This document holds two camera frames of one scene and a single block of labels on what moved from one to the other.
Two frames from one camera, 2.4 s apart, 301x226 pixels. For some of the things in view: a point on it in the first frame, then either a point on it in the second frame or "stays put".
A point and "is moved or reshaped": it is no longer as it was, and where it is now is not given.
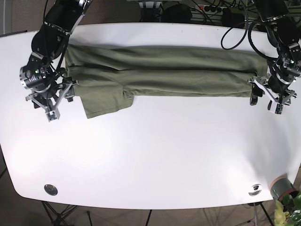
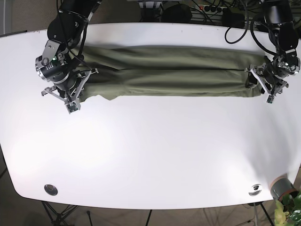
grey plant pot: [281, 186] stays put
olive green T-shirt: [108, 78] is moved or reshaped
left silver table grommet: [51, 189] stays put
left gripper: [68, 92] → [70, 91]
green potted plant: [288, 212] stays put
